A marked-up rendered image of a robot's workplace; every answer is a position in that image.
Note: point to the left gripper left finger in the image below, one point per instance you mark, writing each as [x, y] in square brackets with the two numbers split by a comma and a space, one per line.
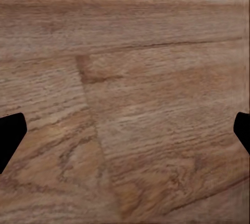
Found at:
[12, 130]

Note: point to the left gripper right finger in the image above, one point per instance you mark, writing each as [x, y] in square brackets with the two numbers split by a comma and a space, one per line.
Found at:
[242, 129]

